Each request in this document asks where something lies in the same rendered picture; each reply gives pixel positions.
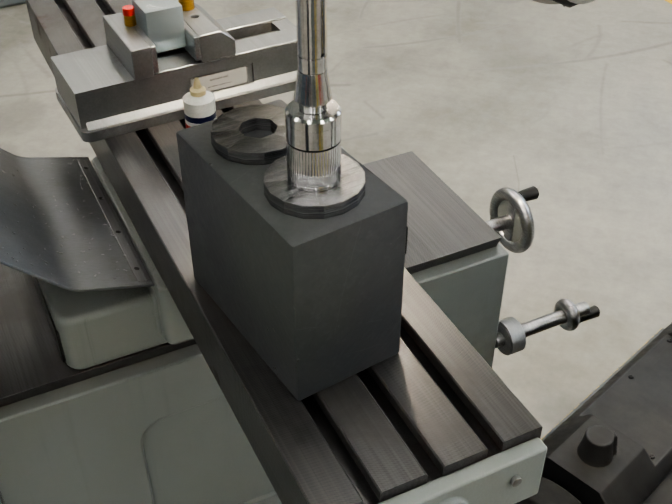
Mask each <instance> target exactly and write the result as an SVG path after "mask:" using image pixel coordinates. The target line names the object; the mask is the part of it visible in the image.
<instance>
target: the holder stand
mask: <svg viewBox="0 0 672 504"><path fill-rule="evenodd" d="M286 106H287V104H286V103H285V102H284V101H283V100H275V101H272V102H268V103H265V104H262V105H248V106H243V107H238V108H234V109H232V110H230V111H228V112H225V113H223V114H221V115H220V116H219V117H218V118H217V119H214V120H211V121H208V122H205V123H202V124H199V125H195V126H192V127H189V128H186V129H183V130H179V131H178V132H177V133H176V136H177V144H178V152H179V160H180V168H181V176H182V184H183V192H184V200H185V208H186V216H187V224H188V232H189V240H190V248H191V256H192V264H193V272H194V278H195V279H196V280H197V281H198V283H199V284H200V285H201V286H202V287H203V289H204V290H205V291H206V292H207V293H208V294H209V296H210V297H211V298H212V299H213V300H214V302H215V303H216V304H217V305H218V306H219V308H220V309H221V310H222V311H223V312H224V314H225V315H226V316H227V317H228V318H229V320H230V321H231V322H232V323H233V324H234V325H235V327H236V328H237V329H238V330H239V331H240V333H241V334H242V335H243V336H244V337H245V339H246V340H247V341H248V342H249V343H250V345H251V346H252V347H253V348H254V349H255V350H256V352H257V353H258V354H259V355H260V356H261V358H262V359H263V360H264V361H265V362H266V364H267V365H268V366H269V367H270V368H271V370H272V371H273V372H274V373H275V374H276V376H277V377H278V378H279V379H280V380H281V381H282V383H283V384H284V385H285V386H286V387H287V389H288V390H289V391H290V392H291V393H292V395H293V396H294V397H295V398H296V399H297V400H298V401H300V400H303V399H305V398H307V397H309V396H311V395H313V394H315V393H317V392H319V391H321V390H324V389H326V388H328V387H330V386H332V385H334V384H336V383H338V382H340V381H342V380H344V379H346V378H348V377H350V376H352V375H354V374H357V373H359V372H361V371H363V370H365V369H367V368H369V367H371V366H373V365H375V364H377V363H379V362H381V361H383V360H385V359H388V358H390V357H392V356H394V355H396V354H397V353H398V352H399V347H400V330H401V313H402V296H403V279H404V263H405V246H406V229H407V212H408V202H407V200H406V199H405V198H403V197H402V196H401V195H400V194H398V193H397V192H396V191H395V190H393V189H392V188H391V187H390V186H388V185H387V184H386V183H385V182H383V181H382V180H381V179H380V178H378V177H377V176H376V175H375V174H374V173H372V172H371V171H370V170H369V169H367V168H366V167H365V166H364V165H362V164H361V163H360V162H359V161H357V160H356V159H355V158H354V157H352V156H351V155H350V154H349V153H347V152H346V151H345V150H344V149H342V148H341V179H340V181H339V183H338V184H336V185H335V186H334V187H332V188H330V189H327V190H323V191H304V190H301V189H298V188H296V187H294V186H293V185H292V184H291V183H290V182H289V181H288V177H287V151H286V126H285V108H286Z"/></svg>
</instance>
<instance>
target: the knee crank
mask: <svg viewBox="0 0 672 504"><path fill-rule="evenodd" d="M599 316H600V309H599V308H598V307H597V306H595V305H593V306H591V307H589V305H588V303H587V302H585V301H583V302H580V303H577V304H574V303H573V302H572V301H571V300H569V299H566V298H565V299H560V300H558V301H557V302H556V303H555V306H554V312H552V313H550V314H547V315H544V316H541V317H539V318H536V319H533V320H530V321H528V322H525V323H522V324H520V322H519V321H518V320H517V319H515V318H514V317H507V318H504V319H502V320H499V324H498V331H497V338H496V344H495V348H498V350H499V351H500V352H501V353H502V354H504V355H507V356H508V355H511V354H514V353H517V352H519V351H522V350H524V348H525V346H526V337H528V336H531V335H534V334H537V333H539V332H542V331H545V330H547V329H550V328H553V327H555V326H558V325H560V327H562V328H563V329H564V330H566V331H573V330H575V329H576V328H578V326H579V324H580V323H581V322H584V321H587V320H590V319H593V318H596V317H599Z"/></svg>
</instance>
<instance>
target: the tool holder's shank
mask: <svg viewBox="0 0 672 504"><path fill-rule="evenodd" d="M296 33H297V68H298V69H297V76H296V83H295V91H294V100H295V101H296V102H297V103H298V104H299V108H300V110H301V111H303V112H304V113H307V114H319V113H322V112H324V111H325V110H326V109H327V103H329V102H330V101H331V100H332V92H331V86H330V81H329V75H328V69H327V0H296Z"/></svg>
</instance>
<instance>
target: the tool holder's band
mask: <svg viewBox="0 0 672 504"><path fill-rule="evenodd" d="M285 121H286V123H287V124H288V125H289V126H290V127H292V128H293V129H295V130H298V131H302V132H309V133H317V132H324V131H328V130H330V129H333V128H334V127H336V126H337V125H338V124H339V123H340V122H341V106H340V105H339V104H338V103H337V102H336V101H334V100H333V99H332V100H331V101H330V102H329V103H327V109H326V110H325V111H324V112H322V113H319V114H307V113H304V112H303V111H301V110H300V108H299V104H298V103H297V102H296V101H295V100H292V101H291V102H290V103H288V105H287V106H286V108H285Z"/></svg>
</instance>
